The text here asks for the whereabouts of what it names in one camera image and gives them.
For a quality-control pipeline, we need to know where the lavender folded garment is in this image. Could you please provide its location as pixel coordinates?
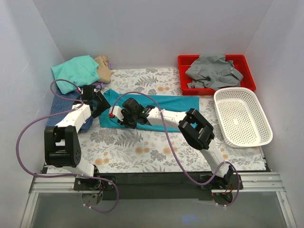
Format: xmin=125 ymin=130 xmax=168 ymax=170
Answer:
xmin=93 ymin=61 xmax=114 ymax=89

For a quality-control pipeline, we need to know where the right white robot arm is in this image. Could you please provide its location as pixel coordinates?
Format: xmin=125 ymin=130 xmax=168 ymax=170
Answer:
xmin=109 ymin=98 xmax=233 ymax=189

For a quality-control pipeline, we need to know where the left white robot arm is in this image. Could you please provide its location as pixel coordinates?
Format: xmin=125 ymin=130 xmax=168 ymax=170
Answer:
xmin=44 ymin=85 xmax=110 ymax=190

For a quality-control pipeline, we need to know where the mint green folded shirt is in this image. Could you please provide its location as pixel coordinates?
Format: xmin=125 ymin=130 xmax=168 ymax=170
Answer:
xmin=51 ymin=55 xmax=99 ymax=87

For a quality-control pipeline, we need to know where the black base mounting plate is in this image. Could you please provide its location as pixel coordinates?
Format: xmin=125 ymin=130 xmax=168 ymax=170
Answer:
xmin=74 ymin=172 xmax=243 ymax=201

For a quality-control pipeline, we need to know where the beige folded garment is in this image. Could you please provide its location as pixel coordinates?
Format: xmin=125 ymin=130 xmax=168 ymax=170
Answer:
xmin=94 ymin=56 xmax=114 ymax=83

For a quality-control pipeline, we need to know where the red plastic tray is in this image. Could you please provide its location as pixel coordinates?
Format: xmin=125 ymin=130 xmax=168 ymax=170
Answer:
xmin=178 ymin=55 xmax=256 ymax=95

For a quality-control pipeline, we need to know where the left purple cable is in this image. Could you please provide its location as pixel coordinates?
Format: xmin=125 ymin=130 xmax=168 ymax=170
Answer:
xmin=15 ymin=79 xmax=119 ymax=213

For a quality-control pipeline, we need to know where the teal t shirt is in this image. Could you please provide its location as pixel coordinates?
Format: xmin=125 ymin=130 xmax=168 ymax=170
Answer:
xmin=99 ymin=89 xmax=199 ymax=132

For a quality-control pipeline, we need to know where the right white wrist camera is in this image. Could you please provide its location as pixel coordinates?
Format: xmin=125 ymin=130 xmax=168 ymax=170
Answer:
xmin=109 ymin=106 xmax=124 ymax=121

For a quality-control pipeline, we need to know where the blue checkered folded shirt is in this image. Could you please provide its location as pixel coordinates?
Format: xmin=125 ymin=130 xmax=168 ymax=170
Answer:
xmin=46 ymin=89 xmax=94 ymax=133

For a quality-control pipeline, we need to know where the grey crumpled shirt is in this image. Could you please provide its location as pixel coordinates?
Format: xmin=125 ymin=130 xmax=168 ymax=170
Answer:
xmin=186 ymin=54 xmax=244 ymax=91

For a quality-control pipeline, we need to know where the floral patterned table mat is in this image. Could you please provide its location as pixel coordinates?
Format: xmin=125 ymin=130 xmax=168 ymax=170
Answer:
xmin=78 ymin=68 xmax=266 ymax=172

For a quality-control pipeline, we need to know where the white perforated plastic basket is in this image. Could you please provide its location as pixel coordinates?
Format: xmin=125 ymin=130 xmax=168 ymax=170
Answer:
xmin=214 ymin=87 xmax=273 ymax=148

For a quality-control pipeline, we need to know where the aluminium frame rail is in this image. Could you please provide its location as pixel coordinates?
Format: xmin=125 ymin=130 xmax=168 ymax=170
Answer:
xmin=20 ymin=172 xmax=296 ymax=228

